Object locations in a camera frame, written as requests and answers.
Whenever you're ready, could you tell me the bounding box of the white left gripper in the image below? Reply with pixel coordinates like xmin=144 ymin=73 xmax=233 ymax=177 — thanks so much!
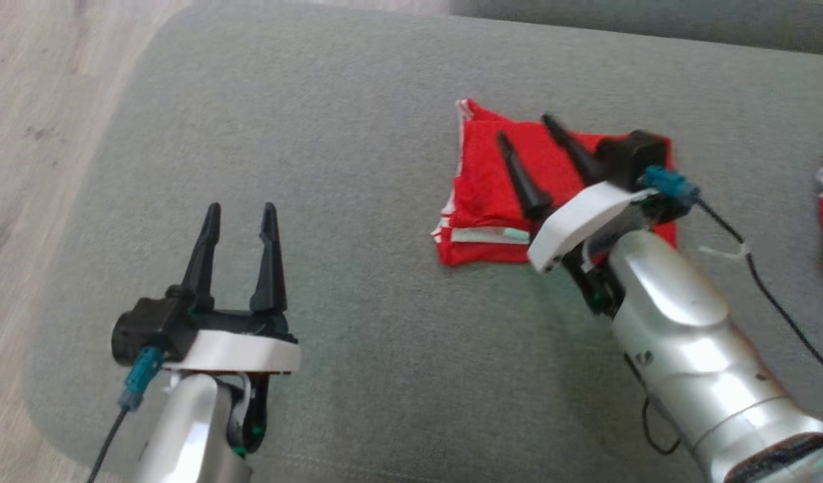
xmin=163 ymin=203 xmax=302 ymax=374

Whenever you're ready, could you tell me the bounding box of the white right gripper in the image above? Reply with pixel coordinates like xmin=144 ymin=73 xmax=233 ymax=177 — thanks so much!
xmin=496 ymin=114 xmax=657 ymax=273

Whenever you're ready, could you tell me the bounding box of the red basketball jersey number 23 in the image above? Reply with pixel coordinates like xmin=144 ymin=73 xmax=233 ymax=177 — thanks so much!
xmin=431 ymin=99 xmax=679 ymax=268

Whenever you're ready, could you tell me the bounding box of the grey sofa cushion section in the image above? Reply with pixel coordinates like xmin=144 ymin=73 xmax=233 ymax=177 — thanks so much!
xmin=448 ymin=0 xmax=823 ymax=58

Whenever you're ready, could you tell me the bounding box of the black cable with teal plug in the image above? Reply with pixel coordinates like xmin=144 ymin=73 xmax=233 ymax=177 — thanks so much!
xmin=86 ymin=346 xmax=166 ymax=483
xmin=624 ymin=166 xmax=823 ymax=457

